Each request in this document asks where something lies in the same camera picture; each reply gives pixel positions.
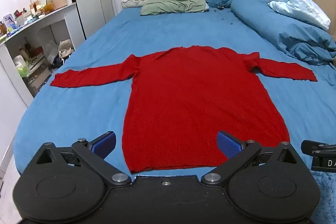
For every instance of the green pillow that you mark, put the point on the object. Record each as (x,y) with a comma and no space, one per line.
(173,5)

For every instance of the blue duvet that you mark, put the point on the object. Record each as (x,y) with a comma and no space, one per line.
(278,27)

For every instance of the beige cloth bag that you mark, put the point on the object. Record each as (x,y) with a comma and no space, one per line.
(65,48)

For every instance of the red knitted sweater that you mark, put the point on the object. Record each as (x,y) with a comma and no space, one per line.
(199,98)

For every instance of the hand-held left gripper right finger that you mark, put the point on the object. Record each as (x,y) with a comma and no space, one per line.
(229,145)

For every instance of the white shelf desk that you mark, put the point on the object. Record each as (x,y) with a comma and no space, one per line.
(63,16)

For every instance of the wicker basket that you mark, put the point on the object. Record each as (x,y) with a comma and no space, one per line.
(59,1)

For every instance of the bed with blue sheet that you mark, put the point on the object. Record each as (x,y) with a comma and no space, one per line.
(86,56)

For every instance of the blue fluffy rug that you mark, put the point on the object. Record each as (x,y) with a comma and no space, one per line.
(325,190)

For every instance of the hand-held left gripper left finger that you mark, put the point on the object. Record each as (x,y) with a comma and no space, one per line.
(105,144)

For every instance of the light blue blanket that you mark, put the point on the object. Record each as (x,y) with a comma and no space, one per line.
(296,5)

